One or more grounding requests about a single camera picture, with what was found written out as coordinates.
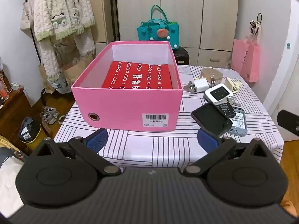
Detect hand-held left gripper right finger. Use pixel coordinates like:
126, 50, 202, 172
182, 128, 272, 178

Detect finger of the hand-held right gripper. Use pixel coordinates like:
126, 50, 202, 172
277, 110, 299, 131

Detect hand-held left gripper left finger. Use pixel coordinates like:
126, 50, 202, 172
30, 128, 122, 176

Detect black rectangular device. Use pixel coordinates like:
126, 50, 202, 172
191, 103, 233, 136

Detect white mobile phone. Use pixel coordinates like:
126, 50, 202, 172
228, 106, 247, 137

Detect pink cardboard box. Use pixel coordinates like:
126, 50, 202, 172
71, 41, 183, 131

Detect white pocket router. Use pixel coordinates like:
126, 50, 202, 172
204, 85, 234, 103

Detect black phone battery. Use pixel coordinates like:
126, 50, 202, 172
216, 102, 236, 119

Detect striped tablecloth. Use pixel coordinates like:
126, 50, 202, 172
54, 65, 284, 168

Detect grey sneaker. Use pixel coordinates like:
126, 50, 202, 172
43, 107, 59, 118
40, 112, 56, 124

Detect white charger plug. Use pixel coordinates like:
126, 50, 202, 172
193, 78, 212, 93

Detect silver metal clip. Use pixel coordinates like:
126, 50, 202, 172
183, 81, 197, 92

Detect gold heart-shaped box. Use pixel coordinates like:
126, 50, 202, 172
200, 67, 223, 81

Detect black and yellow bin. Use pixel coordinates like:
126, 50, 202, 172
18, 117, 42, 155

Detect pink paper bag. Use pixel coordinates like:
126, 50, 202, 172
231, 38, 261, 83

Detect brown paper bag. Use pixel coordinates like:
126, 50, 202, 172
38, 56, 91, 94

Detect red patterned box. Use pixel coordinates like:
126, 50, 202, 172
102, 61, 173, 90

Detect wooden cabinet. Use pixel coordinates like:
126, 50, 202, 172
0, 86, 32, 143

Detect black suitcase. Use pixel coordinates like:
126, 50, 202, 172
173, 47, 189, 65

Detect teal felt handbag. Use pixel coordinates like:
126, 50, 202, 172
137, 5, 180, 49

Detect beige wardrobe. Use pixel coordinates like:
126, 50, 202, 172
93, 0, 240, 66

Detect beige tote bag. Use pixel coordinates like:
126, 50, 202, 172
20, 0, 35, 32

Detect key ring with keys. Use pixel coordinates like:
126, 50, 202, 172
225, 97, 241, 107

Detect black hair ties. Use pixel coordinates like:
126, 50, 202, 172
250, 13, 262, 34

